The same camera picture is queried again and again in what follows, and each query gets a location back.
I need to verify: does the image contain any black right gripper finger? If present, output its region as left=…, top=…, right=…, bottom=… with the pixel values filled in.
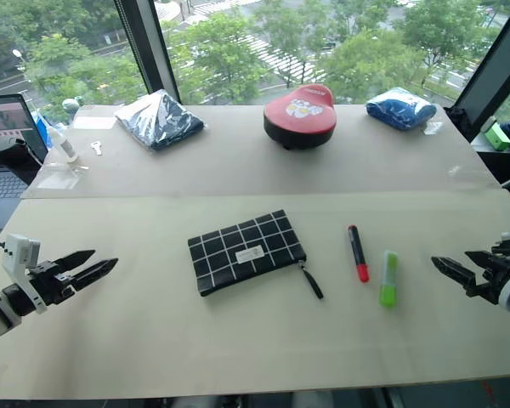
left=464, top=250, right=494, bottom=271
left=431, top=255, right=480, bottom=289

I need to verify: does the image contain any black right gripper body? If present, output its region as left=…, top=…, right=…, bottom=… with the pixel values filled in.
left=463, top=250, right=510, bottom=305

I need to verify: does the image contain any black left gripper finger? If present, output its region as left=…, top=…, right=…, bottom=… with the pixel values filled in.
left=70, top=258, right=119, bottom=292
left=54, top=249, right=97, bottom=271

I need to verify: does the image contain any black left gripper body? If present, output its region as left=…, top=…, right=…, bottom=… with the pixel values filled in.
left=28, top=261, right=77, bottom=306

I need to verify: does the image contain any open laptop computer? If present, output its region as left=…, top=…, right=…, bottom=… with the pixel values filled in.
left=0, top=93, right=49, bottom=233

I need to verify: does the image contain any black checked pencil pouch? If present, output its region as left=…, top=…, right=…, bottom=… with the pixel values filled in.
left=187, top=208, right=325, bottom=300

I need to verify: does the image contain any red black cushioned case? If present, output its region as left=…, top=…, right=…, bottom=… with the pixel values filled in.
left=263, top=83, right=337, bottom=150

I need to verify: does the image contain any green highlighter pen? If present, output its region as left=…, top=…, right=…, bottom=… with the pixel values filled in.
left=379, top=250, right=400, bottom=309

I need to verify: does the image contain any clear plastic sheet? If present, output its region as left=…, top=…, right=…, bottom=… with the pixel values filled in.
left=37, top=162, right=90, bottom=190

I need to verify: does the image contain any red black marker pen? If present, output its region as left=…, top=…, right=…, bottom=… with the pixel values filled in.
left=347, top=224, right=371, bottom=284

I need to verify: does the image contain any small white spray bottle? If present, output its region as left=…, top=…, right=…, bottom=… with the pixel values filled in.
left=46, top=125, right=80, bottom=164

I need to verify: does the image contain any green small box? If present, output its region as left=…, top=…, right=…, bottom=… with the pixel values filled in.
left=484, top=122, right=510, bottom=151

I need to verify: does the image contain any black round device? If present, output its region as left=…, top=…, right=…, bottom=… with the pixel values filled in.
left=0, top=136, right=43, bottom=172

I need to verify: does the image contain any dark navy bagged garment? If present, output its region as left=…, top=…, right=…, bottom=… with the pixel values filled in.
left=114, top=89, right=207, bottom=151

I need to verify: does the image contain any blue white bagged garment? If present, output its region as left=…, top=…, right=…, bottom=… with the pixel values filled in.
left=365, top=87, right=438, bottom=131

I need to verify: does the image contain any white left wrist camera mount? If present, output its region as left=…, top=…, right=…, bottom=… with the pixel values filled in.
left=1, top=233, right=48, bottom=315

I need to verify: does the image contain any black window frame post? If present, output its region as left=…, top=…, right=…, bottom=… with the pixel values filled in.
left=451, top=0, right=510, bottom=141
left=112, top=0, right=182, bottom=105

